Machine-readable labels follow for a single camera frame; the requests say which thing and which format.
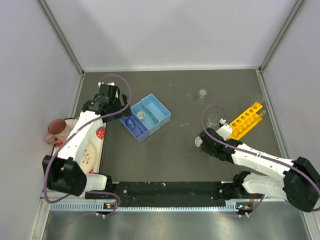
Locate white round dish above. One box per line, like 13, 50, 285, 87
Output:
194, 136, 203, 148

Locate yellow test tube rack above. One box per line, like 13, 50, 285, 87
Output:
228, 102, 263, 140

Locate small clear glass beaker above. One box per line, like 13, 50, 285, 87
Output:
206, 114, 220, 129

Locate small white plastic cup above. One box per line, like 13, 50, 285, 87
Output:
136, 111, 146, 120

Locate blue safety glasses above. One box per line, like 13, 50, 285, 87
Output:
125, 118, 145, 138

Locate three-compartment blue organizer box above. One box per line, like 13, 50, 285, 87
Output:
120, 93, 171, 143

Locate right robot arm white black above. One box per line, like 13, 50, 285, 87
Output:
194, 128, 320, 213

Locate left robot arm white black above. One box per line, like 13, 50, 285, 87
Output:
42, 82, 132, 199

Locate bent clear glass tube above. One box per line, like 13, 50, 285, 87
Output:
180, 122, 197, 138

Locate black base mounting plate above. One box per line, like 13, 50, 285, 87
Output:
84, 180, 237, 208

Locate pink patterned mug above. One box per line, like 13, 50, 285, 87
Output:
45, 119, 72, 145

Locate pink ceramic plate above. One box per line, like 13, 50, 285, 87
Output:
79, 143, 98, 174

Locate white strawberry tray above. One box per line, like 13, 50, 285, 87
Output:
52, 117, 106, 173

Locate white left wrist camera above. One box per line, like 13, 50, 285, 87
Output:
98, 81, 115, 87

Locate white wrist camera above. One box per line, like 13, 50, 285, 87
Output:
216, 118, 233, 141
98, 81, 115, 87

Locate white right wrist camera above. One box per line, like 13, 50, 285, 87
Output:
216, 118, 233, 141

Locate grey slotted cable duct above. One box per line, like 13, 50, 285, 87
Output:
50, 201, 253, 213

